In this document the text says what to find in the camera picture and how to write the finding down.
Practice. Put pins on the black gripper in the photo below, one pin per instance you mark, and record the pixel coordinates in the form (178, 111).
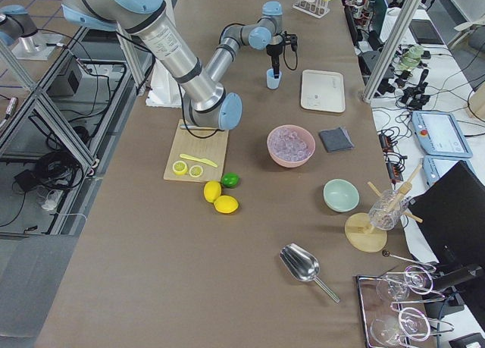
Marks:
(273, 51)

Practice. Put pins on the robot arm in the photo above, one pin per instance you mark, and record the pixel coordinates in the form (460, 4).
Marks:
(207, 102)
(17, 25)

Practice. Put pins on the light blue plastic cup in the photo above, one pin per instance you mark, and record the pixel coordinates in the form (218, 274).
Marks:
(273, 79)

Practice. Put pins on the pile of clear ice cubes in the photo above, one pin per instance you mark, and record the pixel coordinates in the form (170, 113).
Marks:
(286, 144)

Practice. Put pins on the wooden cup stand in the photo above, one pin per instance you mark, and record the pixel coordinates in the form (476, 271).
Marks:
(367, 238)

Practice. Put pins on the metal ice scoop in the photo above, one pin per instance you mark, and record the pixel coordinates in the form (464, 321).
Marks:
(304, 267)

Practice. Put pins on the cream rabbit tray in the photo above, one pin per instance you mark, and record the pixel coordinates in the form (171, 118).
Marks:
(322, 91)

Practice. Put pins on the pink bowl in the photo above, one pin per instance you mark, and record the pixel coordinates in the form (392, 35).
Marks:
(305, 135)

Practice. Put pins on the grey folded cloth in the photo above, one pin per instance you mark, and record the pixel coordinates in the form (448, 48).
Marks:
(336, 139)

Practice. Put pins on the yellow plastic knife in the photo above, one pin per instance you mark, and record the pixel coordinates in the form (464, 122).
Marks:
(204, 161)

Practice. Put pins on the wooden cutting board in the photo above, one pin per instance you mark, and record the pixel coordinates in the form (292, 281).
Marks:
(213, 148)

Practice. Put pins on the green lime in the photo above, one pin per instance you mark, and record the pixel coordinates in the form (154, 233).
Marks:
(230, 180)

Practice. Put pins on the yellow lemon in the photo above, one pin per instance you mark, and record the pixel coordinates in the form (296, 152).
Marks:
(226, 204)
(212, 191)

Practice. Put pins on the lemon half slice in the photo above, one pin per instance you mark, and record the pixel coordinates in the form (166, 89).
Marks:
(179, 167)

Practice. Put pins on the mint green bowl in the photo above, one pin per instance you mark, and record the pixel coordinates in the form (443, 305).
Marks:
(340, 195)

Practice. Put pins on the blue teach pendant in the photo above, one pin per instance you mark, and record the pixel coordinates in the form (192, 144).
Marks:
(436, 166)
(439, 134)

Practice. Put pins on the clear glass on stand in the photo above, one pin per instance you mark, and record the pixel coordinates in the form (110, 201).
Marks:
(382, 216)

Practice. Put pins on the black monitor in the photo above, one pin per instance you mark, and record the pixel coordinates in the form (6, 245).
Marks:
(452, 211)

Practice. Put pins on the metal wine glass rack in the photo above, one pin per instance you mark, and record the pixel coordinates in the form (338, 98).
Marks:
(389, 307)

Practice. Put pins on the white wire cup rack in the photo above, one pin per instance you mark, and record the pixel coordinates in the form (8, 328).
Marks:
(318, 10)

